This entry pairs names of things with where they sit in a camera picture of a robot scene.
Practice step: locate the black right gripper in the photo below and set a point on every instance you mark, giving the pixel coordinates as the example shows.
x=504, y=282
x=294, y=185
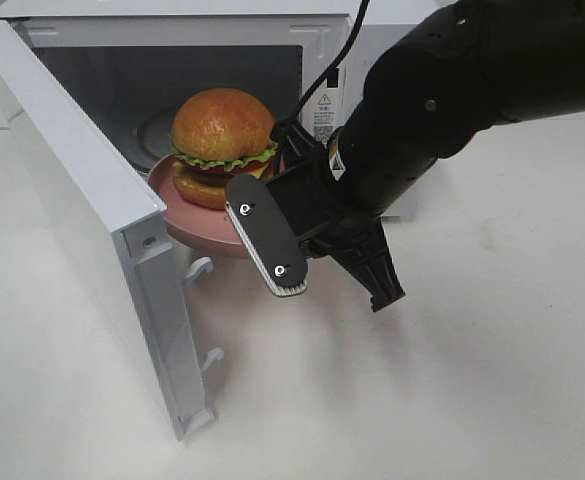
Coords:
x=325, y=220

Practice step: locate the pink round plate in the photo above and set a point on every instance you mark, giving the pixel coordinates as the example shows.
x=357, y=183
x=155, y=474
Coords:
x=197, y=227

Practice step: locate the burger with lettuce and cheese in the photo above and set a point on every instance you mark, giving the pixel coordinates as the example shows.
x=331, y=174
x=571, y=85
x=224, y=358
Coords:
x=216, y=135

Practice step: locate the white microwave door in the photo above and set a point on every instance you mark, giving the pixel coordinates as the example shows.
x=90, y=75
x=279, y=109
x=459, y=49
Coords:
x=72, y=112

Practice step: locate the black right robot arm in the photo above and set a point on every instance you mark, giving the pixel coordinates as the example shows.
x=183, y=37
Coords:
x=465, y=68

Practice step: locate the white warning label sticker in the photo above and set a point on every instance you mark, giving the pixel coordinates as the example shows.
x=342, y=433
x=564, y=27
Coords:
x=326, y=113

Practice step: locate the white microwave oven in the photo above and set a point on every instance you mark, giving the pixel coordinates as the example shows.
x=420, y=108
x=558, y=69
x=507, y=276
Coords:
x=272, y=49

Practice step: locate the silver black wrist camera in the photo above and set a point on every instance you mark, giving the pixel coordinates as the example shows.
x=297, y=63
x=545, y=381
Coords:
x=266, y=235

